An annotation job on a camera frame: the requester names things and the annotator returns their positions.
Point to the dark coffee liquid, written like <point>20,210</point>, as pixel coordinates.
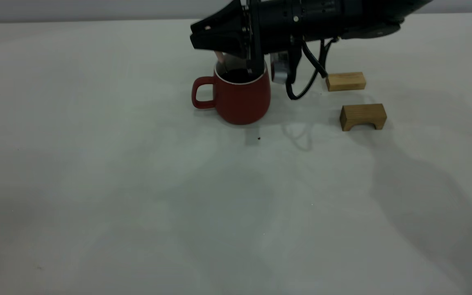
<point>236,76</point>

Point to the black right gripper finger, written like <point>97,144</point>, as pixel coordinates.
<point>223,44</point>
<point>225,22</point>

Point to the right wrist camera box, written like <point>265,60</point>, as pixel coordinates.
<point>280,69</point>

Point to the red ceramic mug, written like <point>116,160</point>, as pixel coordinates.
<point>240,102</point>

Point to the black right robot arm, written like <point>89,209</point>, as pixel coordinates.
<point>379,16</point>

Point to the flat rectangular wooden block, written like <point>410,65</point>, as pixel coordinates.
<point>344,81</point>

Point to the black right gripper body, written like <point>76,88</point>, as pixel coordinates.
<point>293,20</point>

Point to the arch shaped wooden block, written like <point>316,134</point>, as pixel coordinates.
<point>363,112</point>

